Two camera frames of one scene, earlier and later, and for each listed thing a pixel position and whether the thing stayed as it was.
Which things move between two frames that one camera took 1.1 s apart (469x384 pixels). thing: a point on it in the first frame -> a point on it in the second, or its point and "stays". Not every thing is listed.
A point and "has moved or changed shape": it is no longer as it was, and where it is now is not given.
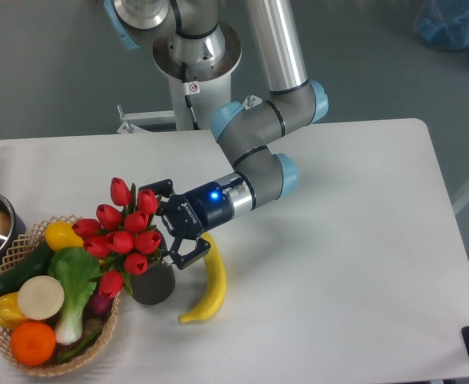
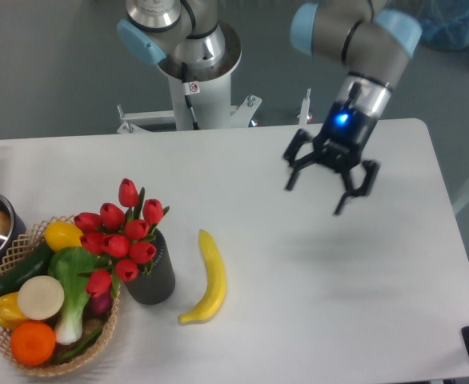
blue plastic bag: [454, 25] stays
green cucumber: [38, 263] stays
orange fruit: [33, 342] stays
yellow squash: [61, 235] stays
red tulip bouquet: [122, 238] has moved or changed shape
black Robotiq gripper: [198, 210] -> [338, 145]
